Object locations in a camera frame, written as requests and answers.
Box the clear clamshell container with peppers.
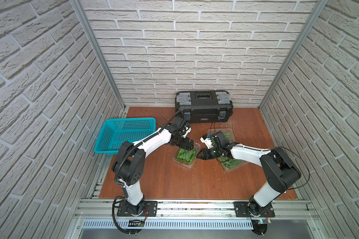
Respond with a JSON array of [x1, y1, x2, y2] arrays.
[[173, 142, 200, 168]]

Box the teal plastic perforated basket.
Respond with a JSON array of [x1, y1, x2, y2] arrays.
[[94, 118, 156, 155]]

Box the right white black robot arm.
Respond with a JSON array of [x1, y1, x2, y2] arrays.
[[197, 131, 301, 217]]

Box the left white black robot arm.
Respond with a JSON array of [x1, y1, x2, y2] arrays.
[[112, 117, 194, 215]]

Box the far clear pepper container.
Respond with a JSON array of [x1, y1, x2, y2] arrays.
[[207, 128, 235, 142]]

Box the clear pepper container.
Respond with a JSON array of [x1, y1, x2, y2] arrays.
[[217, 156, 248, 172], [207, 128, 235, 142]]

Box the middle clear pepper container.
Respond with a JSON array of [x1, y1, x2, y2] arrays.
[[217, 156, 248, 172]]

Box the black grey toolbox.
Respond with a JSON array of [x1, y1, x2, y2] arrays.
[[175, 90, 233, 123]]

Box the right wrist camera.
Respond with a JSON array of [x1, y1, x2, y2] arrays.
[[200, 134, 213, 149]]

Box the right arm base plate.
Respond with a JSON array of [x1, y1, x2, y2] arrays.
[[233, 201, 275, 218]]

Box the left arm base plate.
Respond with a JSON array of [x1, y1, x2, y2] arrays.
[[117, 200, 158, 217]]

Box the aluminium front rail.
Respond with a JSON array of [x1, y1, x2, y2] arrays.
[[73, 199, 320, 221]]

